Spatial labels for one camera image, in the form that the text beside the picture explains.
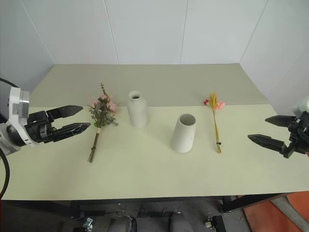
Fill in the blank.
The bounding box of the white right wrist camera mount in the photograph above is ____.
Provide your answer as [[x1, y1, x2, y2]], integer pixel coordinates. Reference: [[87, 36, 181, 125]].
[[292, 94, 309, 118]]

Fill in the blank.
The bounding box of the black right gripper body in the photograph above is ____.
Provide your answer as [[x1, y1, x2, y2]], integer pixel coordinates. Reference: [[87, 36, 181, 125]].
[[281, 111, 309, 160]]

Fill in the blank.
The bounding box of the yellow wheat flower bunch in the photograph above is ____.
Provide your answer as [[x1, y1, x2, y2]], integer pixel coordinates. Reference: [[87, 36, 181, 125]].
[[203, 92, 226, 154]]

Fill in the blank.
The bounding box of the black caster wheel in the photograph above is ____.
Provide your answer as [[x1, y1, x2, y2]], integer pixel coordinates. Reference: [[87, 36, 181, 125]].
[[204, 214, 225, 230]]

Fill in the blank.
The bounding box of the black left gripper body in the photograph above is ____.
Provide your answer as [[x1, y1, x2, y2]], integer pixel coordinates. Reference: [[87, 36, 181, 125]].
[[24, 110, 59, 145]]

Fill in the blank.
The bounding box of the white conical vase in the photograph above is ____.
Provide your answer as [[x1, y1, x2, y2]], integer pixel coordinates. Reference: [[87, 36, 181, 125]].
[[170, 114, 197, 154]]

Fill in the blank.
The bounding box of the black metal table frame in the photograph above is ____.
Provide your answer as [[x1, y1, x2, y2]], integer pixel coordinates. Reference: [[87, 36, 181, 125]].
[[0, 192, 288, 219]]

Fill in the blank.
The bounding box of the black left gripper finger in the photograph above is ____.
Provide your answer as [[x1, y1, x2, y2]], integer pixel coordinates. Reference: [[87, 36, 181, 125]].
[[51, 122, 92, 143], [45, 104, 84, 120]]

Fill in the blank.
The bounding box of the dark grey rounded shape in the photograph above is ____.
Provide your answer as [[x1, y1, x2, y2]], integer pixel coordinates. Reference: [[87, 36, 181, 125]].
[[109, 214, 137, 232], [169, 212, 192, 232]]

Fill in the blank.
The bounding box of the pink flower bouquet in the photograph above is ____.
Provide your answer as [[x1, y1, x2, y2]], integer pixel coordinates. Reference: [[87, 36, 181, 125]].
[[87, 82, 119, 163]]

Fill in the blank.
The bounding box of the orange floor mat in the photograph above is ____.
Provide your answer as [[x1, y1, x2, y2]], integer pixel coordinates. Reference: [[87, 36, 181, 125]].
[[242, 190, 309, 232]]

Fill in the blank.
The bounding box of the white bottle-shaped vase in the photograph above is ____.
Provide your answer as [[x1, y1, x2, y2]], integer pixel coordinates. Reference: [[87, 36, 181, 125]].
[[126, 90, 148, 128]]

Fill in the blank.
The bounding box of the silver caster wheel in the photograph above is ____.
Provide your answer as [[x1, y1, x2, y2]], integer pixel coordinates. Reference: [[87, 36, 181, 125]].
[[82, 217, 94, 231]]

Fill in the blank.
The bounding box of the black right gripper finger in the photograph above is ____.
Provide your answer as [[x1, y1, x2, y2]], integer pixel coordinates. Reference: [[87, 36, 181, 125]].
[[247, 134, 287, 156], [264, 115, 297, 128]]

